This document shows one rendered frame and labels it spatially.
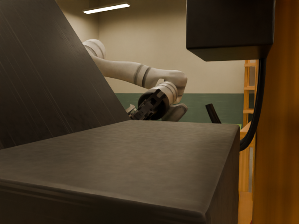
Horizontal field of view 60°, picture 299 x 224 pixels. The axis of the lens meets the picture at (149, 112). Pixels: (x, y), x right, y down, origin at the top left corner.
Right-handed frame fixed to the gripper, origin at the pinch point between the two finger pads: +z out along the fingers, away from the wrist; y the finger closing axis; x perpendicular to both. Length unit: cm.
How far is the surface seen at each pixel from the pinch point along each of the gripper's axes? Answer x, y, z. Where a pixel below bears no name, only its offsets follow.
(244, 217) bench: 45, -16, -28
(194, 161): 7.4, 20.9, 30.3
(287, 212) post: 35.8, 6.8, -4.1
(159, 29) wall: -186, -171, -759
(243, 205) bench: 47, -18, -37
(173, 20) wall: -169, -125, -760
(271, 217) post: 34.7, 3.7, -3.7
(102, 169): 3.2, 18.3, 33.9
